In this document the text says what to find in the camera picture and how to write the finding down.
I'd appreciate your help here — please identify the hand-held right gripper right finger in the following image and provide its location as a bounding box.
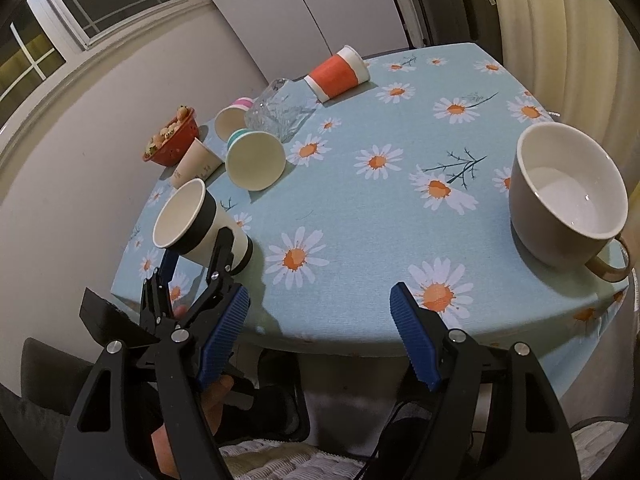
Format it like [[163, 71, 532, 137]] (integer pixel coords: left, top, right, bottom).
[[390, 281, 576, 480]]

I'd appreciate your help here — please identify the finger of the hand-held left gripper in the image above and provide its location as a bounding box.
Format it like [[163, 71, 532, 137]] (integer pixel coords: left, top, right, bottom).
[[174, 226, 237, 328], [140, 251, 181, 325]]

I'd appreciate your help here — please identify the large grey ceramic mug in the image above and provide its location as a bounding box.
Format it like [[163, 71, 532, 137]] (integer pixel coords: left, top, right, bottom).
[[509, 122, 633, 283]]

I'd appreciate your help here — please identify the red bowl with food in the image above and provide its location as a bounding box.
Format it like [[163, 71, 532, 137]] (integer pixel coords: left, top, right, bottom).
[[141, 105, 200, 167]]

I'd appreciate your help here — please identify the black and white paper cup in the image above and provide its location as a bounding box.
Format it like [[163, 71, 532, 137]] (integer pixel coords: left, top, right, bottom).
[[152, 178, 254, 276]]

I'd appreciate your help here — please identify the beige paper cup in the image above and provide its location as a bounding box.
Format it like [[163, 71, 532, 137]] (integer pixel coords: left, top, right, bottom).
[[169, 138, 224, 189]]

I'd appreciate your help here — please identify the grey cushion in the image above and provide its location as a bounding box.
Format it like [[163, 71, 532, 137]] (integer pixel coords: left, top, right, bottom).
[[0, 337, 106, 480]]

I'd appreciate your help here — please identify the pink striped paper cup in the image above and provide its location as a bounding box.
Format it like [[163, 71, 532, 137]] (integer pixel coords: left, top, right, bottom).
[[215, 97, 256, 142]]

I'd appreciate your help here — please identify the white quilted cushion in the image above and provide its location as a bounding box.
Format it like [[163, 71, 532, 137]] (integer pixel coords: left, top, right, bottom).
[[219, 437, 373, 480]]

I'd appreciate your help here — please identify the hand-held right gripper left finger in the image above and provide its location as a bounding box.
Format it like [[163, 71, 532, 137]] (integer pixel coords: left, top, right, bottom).
[[52, 285, 251, 480]]

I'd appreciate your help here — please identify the white framed window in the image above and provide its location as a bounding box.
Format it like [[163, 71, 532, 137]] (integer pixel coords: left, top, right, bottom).
[[0, 0, 207, 106]]

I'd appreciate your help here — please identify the blue daisy print tablecloth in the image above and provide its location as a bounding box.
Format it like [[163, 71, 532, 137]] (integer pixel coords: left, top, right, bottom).
[[110, 42, 632, 361]]

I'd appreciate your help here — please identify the orange and white cup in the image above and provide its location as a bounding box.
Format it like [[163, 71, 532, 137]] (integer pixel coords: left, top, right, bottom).
[[304, 45, 371, 104]]

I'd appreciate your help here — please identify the teal striped paper cup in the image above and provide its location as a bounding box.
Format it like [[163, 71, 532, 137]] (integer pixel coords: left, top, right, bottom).
[[225, 128, 287, 192]]

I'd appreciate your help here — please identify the cream curtain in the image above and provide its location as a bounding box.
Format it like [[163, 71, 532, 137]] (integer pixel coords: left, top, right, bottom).
[[487, 0, 640, 176]]

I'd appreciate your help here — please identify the person's left hand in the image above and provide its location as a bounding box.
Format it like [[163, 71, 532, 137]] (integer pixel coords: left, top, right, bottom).
[[150, 374, 236, 480]]

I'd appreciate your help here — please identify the white wardrobe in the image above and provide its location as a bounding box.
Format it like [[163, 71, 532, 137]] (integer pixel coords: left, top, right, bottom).
[[182, 0, 416, 86]]

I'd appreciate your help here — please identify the dark door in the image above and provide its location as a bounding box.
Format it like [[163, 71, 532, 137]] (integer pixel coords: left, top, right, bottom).
[[400, 0, 503, 53]]

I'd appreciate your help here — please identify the black chair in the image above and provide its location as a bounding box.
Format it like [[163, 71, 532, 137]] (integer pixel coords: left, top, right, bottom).
[[220, 350, 312, 443]]

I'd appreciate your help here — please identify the clear glass cup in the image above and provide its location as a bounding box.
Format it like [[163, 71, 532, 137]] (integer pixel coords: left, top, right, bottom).
[[244, 77, 318, 143]]

